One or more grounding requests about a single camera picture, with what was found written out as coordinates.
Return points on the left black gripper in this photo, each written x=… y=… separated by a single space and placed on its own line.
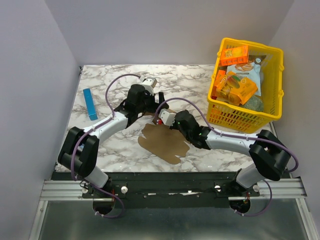
x=154 y=105

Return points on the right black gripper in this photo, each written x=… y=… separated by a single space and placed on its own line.
x=183 y=127

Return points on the brown cardboard box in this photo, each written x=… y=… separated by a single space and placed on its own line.
x=167 y=144

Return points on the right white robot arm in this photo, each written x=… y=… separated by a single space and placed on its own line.
x=269 y=158

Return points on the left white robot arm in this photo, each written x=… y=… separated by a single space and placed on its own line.
x=79 y=151

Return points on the long blue box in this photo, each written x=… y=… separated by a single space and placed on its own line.
x=90 y=104

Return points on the orange snack box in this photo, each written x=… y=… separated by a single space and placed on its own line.
x=234 y=56

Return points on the yellow plastic basket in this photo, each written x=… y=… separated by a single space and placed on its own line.
x=246 y=120

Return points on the orange mango snack bag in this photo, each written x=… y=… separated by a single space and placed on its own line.
x=235 y=88

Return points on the small orange packet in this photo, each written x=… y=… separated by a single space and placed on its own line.
x=220 y=75

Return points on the green textured pouch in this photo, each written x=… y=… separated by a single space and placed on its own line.
x=255 y=103

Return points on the light blue snack bag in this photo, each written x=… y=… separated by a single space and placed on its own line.
x=250 y=70

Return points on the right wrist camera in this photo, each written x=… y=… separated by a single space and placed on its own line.
x=167 y=117

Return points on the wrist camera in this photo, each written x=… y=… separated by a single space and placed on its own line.
x=167 y=117
x=148 y=83

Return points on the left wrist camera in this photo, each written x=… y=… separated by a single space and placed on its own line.
x=148 y=83

